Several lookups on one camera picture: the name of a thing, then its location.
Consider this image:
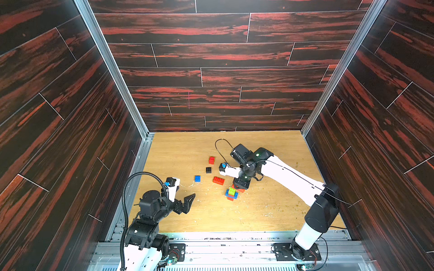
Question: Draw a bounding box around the red long lego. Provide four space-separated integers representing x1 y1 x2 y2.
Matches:
212 177 225 185
232 185 245 193

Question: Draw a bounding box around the blue long lego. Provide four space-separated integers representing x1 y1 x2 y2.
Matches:
225 189 238 201

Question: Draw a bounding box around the green square lego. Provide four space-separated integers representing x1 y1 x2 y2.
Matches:
228 188 236 196

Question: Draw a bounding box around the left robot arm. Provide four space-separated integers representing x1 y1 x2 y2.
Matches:
118 190 196 271

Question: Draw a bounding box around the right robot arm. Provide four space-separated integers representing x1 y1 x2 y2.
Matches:
219 144 339 255

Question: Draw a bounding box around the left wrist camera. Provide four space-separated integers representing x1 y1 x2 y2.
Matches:
165 177 180 202

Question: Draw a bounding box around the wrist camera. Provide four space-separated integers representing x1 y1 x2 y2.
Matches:
219 163 241 178
165 177 180 202

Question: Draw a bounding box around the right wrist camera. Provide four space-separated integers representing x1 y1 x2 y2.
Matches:
219 163 241 178

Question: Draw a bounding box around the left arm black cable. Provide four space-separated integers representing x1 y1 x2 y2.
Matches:
120 172 167 271

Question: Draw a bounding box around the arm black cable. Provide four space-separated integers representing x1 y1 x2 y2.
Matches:
120 172 167 271
215 138 353 268

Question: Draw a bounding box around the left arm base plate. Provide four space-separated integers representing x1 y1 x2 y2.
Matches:
161 243 186 264

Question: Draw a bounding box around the aluminium front rail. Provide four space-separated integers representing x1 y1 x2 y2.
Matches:
89 231 376 271

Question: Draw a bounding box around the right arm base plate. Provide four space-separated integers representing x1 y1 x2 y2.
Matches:
271 242 322 262

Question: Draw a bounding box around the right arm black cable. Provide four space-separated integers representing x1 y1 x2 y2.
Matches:
215 138 353 268

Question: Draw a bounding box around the left aluminium corner post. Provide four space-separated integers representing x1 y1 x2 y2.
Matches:
73 0 153 140

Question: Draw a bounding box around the aluminium corner post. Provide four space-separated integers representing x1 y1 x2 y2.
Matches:
301 0 387 138
73 0 153 140

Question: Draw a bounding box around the right aluminium corner post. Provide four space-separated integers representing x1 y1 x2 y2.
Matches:
301 0 387 138

